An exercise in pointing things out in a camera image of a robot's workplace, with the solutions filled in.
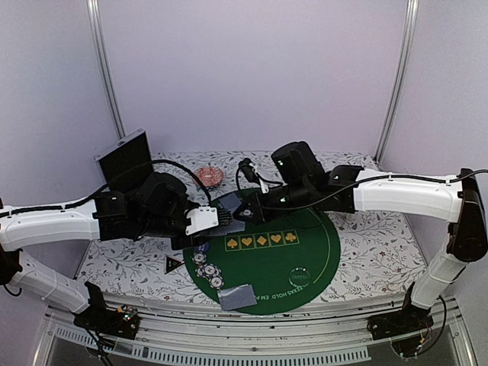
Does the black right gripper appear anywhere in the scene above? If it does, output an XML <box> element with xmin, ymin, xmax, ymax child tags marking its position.
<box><xmin>233</xmin><ymin>179</ymin><xmax>314</xmax><ymax>224</ymax></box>

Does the blue playing card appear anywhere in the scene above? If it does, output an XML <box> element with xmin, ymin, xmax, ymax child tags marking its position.
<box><xmin>219</xmin><ymin>192</ymin><xmax>242</xmax><ymax>212</ymax></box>
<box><xmin>217</xmin><ymin>284</ymin><xmax>257</xmax><ymax>311</ymax></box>

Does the purple small blind button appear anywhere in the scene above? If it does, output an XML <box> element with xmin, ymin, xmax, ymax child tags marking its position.
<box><xmin>194</xmin><ymin>242</ymin><xmax>210</xmax><ymax>253</ymax></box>

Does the white blue poker chip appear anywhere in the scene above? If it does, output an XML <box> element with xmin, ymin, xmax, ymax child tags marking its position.
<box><xmin>191</xmin><ymin>252</ymin><xmax>207</xmax><ymax>266</ymax></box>
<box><xmin>209</xmin><ymin>276</ymin><xmax>225</xmax><ymax>290</ymax></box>
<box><xmin>195</xmin><ymin>264</ymin><xmax>222</xmax><ymax>279</ymax></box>

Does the clear acrylic dealer button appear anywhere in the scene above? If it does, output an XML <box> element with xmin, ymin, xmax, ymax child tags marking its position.
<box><xmin>288</xmin><ymin>267</ymin><xmax>311</xmax><ymax>287</ymax></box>

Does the aluminium poker chip case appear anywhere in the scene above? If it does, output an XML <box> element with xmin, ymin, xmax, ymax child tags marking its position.
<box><xmin>94</xmin><ymin>128</ymin><xmax>153</xmax><ymax>193</ymax></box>

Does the blue playing card deck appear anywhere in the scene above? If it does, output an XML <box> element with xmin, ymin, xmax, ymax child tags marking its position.
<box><xmin>202</xmin><ymin>220</ymin><xmax>246</xmax><ymax>236</ymax></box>

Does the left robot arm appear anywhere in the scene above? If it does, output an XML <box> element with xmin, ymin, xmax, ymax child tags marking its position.
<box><xmin>1</xmin><ymin>172</ymin><xmax>232</xmax><ymax>331</ymax></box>

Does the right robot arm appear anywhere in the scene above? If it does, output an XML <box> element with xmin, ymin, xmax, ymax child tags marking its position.
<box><xmin>234</xmin><ymin>141</ymin><xmax>487</xmax><ymax>335</ymax></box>

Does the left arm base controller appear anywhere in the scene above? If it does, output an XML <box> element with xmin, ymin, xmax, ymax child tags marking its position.
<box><xmin>73</xmin><ymin>305</ymin><xmax>140</xmax><ymax>340</ymax></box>

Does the right arm base controller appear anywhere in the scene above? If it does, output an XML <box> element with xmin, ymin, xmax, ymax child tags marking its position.
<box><xmin>367</xmin><ymin>310</ymin><xmax>434</xmax><ymax>358</ymax></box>

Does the red patterned bowl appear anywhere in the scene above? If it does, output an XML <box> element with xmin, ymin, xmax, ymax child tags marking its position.
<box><xmin>195</xmin><ymin>166</ymin><xmax>224</xmax><ymax>189</ymax></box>

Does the black triangular card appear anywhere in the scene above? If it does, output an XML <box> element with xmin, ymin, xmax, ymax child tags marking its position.
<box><xmin>165</xmin><ymin>255</ymin><xmax>181</xmax><ymax>274</ymax></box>

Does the round green poker mat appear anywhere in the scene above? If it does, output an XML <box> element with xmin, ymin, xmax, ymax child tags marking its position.
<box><xmin>183</xmin><ymin>208</ymin><xmax>341</xmax><ymax>316</ymax></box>

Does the aluminium table front rail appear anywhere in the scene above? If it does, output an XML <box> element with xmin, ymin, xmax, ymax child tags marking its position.
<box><xmin>36</xmin><ymin>291</ymin><xmax>477</xmax><ymax>366</ymax></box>

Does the right aluminium frame post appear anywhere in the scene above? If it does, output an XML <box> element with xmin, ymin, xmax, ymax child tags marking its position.
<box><xmin>374</xmin><ymin>0</ymin><xmax>419</xmax><ymax>166</ymax></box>

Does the aluminium frame post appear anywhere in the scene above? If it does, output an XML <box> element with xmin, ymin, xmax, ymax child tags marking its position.
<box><xmin>374</xmin><ymin>0</ymin><xmax>419</xmax><ymax>166</ymax></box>
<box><xmin>86</xmin><ymin>0</ymin><xmax>126</xmax><ymax>140</ymax></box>

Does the left aluminium frame post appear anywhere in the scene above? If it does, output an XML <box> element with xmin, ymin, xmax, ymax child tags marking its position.
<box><xmin>86</xmin><ymin>0</ymin><xmax>126</xmax><ymax>140</ymax></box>

